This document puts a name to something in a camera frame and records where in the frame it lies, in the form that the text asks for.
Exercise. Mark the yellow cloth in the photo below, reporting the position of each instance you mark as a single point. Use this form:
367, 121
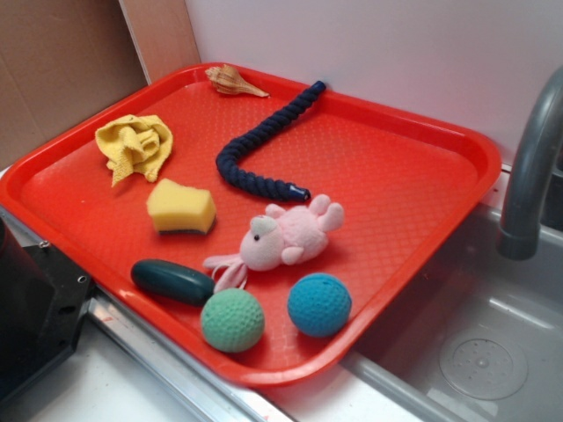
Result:
135, 144

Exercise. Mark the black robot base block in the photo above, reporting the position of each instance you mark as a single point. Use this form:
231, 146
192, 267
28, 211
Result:
44, 298

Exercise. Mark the pink plush toy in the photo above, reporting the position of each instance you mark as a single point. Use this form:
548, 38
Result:
279, 237

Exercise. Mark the red plastic tray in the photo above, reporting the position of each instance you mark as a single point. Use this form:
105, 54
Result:
405, 182

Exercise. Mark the blue dimpled ball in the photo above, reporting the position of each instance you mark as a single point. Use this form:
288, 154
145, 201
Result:
319, 305

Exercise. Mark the yellow sponge with dark base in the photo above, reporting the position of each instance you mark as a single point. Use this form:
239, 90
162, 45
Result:
173, 207

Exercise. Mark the green dimpled ball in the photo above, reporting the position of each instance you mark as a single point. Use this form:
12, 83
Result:
232, 321

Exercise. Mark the dark green oval soap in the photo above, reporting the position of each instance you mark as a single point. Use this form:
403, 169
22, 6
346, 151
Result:
172, 281

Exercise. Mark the brown seashell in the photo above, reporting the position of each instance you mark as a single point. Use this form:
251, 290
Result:
227, 80

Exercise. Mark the grey sink basin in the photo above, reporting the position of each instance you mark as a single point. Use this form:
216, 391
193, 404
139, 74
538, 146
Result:
473, 336

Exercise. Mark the grey faucet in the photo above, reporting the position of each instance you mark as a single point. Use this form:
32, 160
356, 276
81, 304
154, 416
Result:
534, 195

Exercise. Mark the brown cardboard panel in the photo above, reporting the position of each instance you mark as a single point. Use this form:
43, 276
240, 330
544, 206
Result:
63, 61

